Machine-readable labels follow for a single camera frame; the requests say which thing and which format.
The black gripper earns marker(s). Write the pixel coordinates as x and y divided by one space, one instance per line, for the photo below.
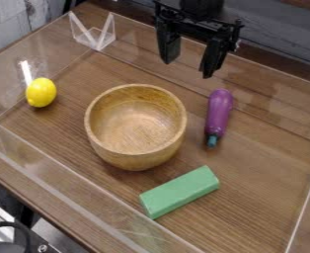
199 19

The purple toy eggplant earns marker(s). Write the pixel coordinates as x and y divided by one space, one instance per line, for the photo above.
221 104

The brown wooden bowl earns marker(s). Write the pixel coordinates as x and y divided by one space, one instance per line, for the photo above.
135 124

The yellow toy lemon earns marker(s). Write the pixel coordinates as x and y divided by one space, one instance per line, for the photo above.
40 92

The green rectangular block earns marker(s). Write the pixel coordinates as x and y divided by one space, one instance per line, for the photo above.
181 191

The clear acrylic corner bracket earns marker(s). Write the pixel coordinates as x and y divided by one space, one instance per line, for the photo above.
95 38

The clear acrylic tray wall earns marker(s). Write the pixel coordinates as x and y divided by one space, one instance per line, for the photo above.
258 214

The black metal bracket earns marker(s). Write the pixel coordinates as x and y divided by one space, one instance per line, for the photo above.
40 246

